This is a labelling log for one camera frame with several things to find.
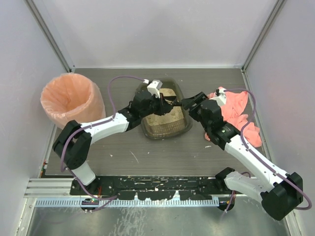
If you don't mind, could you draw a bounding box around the grey litter box tray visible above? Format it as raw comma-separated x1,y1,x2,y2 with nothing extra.
141,77,192,139

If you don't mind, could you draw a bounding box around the pink cloth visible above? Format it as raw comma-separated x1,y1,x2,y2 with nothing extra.
203,86,263,148

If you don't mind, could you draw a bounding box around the grey cable duct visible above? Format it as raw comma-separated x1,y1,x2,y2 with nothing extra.
34,197,219,207

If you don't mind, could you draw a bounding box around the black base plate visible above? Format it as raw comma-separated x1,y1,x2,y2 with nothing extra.
70,175,246,200

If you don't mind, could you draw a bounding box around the cat litter sand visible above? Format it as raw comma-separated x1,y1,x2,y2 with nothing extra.
144,88,185,127

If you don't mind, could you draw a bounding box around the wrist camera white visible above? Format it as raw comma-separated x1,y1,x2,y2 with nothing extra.
208,88,227,107
147,80,162,98

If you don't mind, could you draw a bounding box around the bin with orange bag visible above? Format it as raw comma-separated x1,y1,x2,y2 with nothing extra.
40,73,106,129

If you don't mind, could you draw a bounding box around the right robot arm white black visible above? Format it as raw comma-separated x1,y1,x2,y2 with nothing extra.
182,92,304,221

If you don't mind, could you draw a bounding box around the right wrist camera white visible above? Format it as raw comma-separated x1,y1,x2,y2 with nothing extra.
208,88,227,107

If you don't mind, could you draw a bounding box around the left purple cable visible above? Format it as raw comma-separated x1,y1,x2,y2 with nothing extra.
60,75,148,212

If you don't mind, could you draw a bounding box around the black litter scoop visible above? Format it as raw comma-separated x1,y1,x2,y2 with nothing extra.
160,93,183,107

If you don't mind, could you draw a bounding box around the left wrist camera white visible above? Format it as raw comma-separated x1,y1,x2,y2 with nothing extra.
147,80,162,98

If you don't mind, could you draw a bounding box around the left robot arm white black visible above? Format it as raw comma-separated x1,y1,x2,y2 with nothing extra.
53,90,177,186

